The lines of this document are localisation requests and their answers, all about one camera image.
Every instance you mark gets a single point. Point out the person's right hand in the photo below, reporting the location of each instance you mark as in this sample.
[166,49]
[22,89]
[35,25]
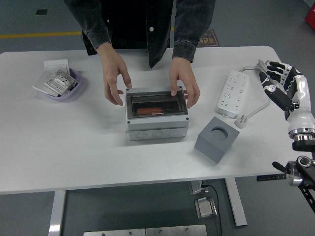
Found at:
[112,71]

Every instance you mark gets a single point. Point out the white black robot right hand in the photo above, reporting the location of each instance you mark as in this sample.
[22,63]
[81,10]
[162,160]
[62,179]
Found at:
[301,108]

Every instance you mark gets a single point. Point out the person's left hand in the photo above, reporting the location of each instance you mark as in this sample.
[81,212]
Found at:
[184,76]

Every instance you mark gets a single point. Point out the transparent hinged box lid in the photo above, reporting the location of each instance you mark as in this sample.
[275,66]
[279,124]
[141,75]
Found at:
[155,103]

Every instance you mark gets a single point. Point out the orange cylinder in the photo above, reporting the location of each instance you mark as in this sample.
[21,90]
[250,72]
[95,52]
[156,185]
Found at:
[147,111]

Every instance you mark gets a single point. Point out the grey electrical enclosure box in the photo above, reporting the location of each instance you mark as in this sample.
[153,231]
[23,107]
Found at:
[157,126]

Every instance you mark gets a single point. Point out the person's right forearm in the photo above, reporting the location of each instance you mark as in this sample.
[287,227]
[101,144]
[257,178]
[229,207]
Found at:
[91,22]

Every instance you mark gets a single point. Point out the person's left forearm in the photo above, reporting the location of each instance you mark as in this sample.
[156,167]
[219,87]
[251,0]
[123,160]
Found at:
[189,29]

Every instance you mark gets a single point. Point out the grey cube with round hole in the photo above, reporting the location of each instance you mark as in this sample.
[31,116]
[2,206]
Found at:
[209,147]

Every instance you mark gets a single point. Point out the purple plastic tray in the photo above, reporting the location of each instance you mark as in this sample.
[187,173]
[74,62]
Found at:
[77,83]

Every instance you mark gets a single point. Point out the brown floor sign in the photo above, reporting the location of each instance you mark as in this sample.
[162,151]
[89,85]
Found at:
[211,40]

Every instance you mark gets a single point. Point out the white power strip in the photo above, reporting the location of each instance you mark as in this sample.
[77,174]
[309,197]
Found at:
[231,93]

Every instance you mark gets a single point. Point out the socket panel in printed wrapper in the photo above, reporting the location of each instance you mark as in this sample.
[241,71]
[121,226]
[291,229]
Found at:
[60,82]

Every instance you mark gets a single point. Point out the person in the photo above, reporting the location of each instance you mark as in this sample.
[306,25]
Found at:
[137,24]

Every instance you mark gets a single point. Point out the yellow floor tape line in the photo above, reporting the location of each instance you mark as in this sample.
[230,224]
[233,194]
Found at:
[49,34]

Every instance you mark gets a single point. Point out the flat white plate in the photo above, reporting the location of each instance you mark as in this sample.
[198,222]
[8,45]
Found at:
[39,83]

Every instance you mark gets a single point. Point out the black table height controller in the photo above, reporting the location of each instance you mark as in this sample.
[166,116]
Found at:
[269,177]

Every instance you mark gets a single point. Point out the black square floor cover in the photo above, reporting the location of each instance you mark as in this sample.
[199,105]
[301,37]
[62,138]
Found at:
[41,12]

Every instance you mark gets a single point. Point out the red object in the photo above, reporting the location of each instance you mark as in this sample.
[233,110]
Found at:
[310,16]

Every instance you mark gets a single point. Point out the white table leg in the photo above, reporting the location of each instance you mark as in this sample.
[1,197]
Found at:
[236,201]
[57,214]

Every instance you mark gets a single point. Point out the silver metal foot block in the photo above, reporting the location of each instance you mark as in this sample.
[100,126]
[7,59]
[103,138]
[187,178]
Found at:
[205,209]

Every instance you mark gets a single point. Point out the white wall switch plate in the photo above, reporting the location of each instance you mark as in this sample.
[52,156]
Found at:
[56,64]

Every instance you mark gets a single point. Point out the grey metal bracket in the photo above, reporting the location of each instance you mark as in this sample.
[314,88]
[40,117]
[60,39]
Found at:
[194,188]

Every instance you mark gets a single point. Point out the grey metal base plate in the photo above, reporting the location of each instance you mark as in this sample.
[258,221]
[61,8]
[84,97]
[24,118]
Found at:
[176,230]
[114,232]

